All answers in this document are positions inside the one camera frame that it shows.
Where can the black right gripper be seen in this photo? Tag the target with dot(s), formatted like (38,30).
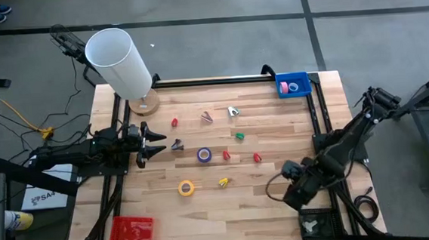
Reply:
(299,195)

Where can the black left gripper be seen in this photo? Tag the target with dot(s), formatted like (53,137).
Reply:
(131,147)

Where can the dark grey binder clip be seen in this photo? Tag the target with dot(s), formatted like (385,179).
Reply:
(177,145)

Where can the small red stapler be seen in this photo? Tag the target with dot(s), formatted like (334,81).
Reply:
(174,122)

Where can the yellow tape roll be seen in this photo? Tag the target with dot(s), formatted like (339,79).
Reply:
(180,188)

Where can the red clip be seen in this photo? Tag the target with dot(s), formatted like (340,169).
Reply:
(226,155)
(257,158)

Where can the yellow small clip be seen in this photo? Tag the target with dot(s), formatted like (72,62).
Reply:
(223,182)

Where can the green small clip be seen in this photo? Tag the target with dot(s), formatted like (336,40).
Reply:
(240,136)

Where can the pale blue tape roll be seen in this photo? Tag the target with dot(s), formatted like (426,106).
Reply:
(290,87)

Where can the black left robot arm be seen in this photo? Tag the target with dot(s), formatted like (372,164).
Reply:
(73,154)

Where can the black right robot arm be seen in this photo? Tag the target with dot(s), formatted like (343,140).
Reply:
(348,137)

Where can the purple tape roll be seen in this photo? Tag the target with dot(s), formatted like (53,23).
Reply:
(199,155)

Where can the black plastic basket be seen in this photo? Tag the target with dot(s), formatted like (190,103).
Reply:
(326,233)

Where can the black clamp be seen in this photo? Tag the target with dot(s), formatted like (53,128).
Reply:
(267,69)
(155,78)

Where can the white shade wooden base lamp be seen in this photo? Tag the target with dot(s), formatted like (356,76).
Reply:
(119,62)

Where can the red plastic basket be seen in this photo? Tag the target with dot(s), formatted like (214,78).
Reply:
(131,233)

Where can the blue plastic bin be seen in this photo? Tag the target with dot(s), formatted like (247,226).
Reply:
(303,91)

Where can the white printed cardboard box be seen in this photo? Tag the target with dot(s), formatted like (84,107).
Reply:
(46,198)

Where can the black diagonal support beam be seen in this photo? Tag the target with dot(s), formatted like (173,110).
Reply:
(33,174)

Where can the yellow white bottle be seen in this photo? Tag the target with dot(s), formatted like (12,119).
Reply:
(19,220)

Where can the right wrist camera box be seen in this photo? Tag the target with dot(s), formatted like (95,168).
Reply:
(291,168)

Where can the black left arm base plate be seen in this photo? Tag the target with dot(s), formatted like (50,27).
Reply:
(100,171)

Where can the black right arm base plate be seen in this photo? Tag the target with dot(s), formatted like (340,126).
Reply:
(360,152)

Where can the black aluminium table frame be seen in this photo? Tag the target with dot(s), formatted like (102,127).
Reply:
(215,81)

